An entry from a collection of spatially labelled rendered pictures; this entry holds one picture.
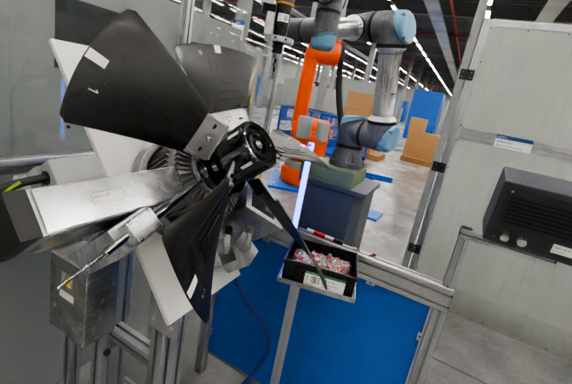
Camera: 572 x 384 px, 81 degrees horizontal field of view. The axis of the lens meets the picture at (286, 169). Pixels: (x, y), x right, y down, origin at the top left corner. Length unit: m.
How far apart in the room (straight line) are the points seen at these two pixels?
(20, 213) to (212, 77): 0.52
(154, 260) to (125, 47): 0.44
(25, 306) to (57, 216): 0.94
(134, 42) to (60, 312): 0.75
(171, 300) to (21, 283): 0.75
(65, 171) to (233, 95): 0.40
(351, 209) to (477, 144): 1.30
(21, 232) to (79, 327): 0.53
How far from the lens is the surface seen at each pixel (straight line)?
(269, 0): 0.84
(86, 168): 0.70
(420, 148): 9.97
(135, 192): 0.69
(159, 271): 0.81
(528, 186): 1.04
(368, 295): 1.26
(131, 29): 0.67
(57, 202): 0.62
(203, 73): 0.90
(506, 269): 2.72
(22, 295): 1.50
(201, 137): 0.72
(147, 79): 0.66
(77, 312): 1.05
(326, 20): 1.06
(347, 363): 1.42
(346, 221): 1.44
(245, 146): 0.69
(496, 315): 2.85
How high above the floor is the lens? 1.35
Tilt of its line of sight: 13 degrees down
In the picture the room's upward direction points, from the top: 11 degrees clockwise
